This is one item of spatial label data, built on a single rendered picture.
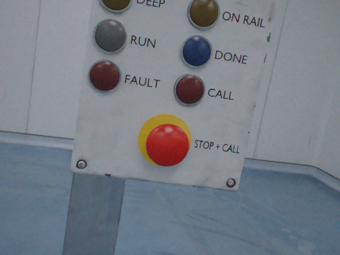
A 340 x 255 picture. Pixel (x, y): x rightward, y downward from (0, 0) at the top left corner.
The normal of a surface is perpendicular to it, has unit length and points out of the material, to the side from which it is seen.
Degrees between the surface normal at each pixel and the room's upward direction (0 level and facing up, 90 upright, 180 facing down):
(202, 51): 90
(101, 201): 90
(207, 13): 92
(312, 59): 90
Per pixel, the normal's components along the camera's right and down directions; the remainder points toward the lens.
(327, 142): -0.96, -0.12
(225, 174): 0.14, 0.21
